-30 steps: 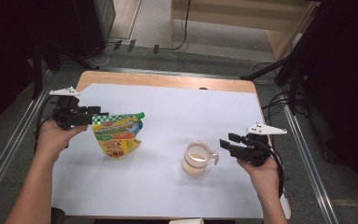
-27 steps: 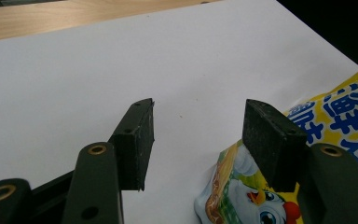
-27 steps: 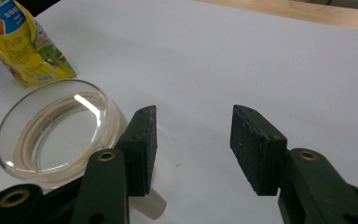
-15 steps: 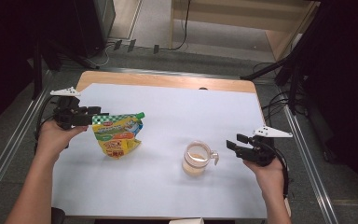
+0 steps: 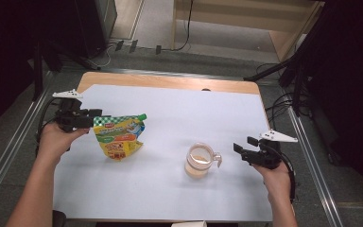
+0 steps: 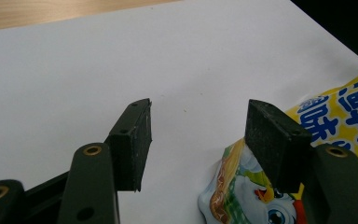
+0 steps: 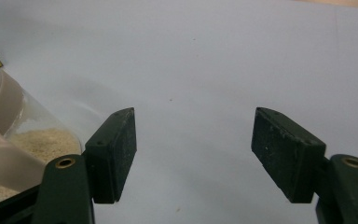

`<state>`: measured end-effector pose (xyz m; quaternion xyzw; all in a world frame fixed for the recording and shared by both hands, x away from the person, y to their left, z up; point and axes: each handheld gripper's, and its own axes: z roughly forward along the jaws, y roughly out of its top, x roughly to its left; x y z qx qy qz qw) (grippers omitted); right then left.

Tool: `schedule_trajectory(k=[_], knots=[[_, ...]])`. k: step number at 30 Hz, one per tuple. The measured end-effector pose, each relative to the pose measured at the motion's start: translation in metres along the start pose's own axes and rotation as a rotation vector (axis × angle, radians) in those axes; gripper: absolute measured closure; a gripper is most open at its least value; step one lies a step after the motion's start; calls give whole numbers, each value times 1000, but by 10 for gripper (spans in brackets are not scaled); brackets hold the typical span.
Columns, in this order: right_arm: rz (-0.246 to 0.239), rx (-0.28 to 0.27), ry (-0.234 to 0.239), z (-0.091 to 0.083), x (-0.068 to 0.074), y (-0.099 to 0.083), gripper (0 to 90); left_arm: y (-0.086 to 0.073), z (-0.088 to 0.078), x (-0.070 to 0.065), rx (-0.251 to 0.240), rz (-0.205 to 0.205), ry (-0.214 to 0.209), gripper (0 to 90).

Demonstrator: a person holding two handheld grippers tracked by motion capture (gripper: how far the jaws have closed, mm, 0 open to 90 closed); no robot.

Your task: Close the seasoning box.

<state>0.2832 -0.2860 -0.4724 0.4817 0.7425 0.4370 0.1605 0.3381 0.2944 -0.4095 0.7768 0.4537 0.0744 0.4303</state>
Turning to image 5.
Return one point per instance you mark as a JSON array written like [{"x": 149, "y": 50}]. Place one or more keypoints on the clear plastic jar with lid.
[{"x": 201, "y": 160}]

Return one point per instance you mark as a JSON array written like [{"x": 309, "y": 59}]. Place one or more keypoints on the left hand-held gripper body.
[{"x": 71, "y": 118}]

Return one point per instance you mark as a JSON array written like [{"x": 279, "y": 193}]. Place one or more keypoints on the dark cabinet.
[{"x": 91, "y": 28}]

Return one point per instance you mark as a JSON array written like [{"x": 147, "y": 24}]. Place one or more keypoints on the black stool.
[{"x": 59, "y": 219}]

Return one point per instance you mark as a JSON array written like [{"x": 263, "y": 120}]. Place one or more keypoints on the small white box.
[{"x": 189, "y": 224}]

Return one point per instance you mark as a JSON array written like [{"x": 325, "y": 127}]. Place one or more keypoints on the black metal stand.
[
  {"x": 297, "y": 69},
  {"x": 38, "y": 72}
]

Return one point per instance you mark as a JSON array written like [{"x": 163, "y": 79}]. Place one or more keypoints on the light wooden shelf unit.
[{"x": 242, "y": 15}]

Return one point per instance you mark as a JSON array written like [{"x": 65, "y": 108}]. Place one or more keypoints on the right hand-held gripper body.
[{"x": 266, "y": 157}]

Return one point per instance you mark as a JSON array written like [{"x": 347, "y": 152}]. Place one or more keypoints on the yellow green spouted pouch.
[{"x": 119, "y": 135}]

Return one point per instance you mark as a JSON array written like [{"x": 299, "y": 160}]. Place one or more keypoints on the wooden table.
[{"x": 170, "y": 81}]

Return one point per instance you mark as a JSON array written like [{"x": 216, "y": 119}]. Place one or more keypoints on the dark table grommet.
[{"x": 206, "y": 90}]

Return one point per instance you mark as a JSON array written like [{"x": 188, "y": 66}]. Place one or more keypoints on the small black floor block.
[
  {"x": 158, "y": 49},
  {"x": 133, "y": 46},
  {"x": 119, "y": 45}
]

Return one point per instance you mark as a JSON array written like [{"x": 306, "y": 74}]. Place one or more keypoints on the metal floor rail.
[
  {"x": 12, "y": 151},
  {"x": 315, "y": 170},
  {"x": 170, "y": 73}
]

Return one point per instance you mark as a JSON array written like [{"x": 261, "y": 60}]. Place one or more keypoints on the dark curtain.
[
  {"x": 359, "y": 78},
  {"x": 6, "y": 47}
]

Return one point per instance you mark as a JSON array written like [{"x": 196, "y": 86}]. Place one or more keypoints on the white paper sheet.
[{"x": 157, "y": 195}]

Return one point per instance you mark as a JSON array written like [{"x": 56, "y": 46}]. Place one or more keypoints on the person's right hand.
[{"x": 277, "y": 184}]

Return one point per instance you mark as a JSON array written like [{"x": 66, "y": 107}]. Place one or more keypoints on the person's left hand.
[{"x": 52, "y": 143}]

